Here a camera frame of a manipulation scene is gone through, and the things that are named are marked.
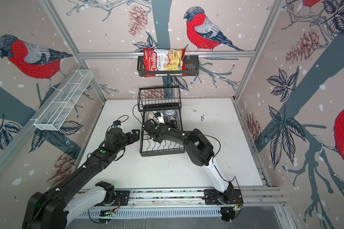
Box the orange and blue patterned bowl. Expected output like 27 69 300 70
163 110 178 119

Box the maroon striped bowl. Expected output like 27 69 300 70
167 119 179 129

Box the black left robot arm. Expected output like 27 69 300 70
22 128 140 229

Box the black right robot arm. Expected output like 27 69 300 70
142 120 234 205

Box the red cassava chips bag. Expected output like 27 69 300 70
143 48 186 72

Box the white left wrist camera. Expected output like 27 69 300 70
111 120 123 129

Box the black wire dish rack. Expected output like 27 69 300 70
137 86 184 156

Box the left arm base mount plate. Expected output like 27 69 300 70
96 190 130 207

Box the black wall shelf basket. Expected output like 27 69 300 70
137 55 199 77

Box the white wire mesh basket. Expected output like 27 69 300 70
34 70 93 131

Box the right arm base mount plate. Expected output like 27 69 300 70
203 189 244 206

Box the aluminium front rail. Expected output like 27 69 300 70
116 186 286 208

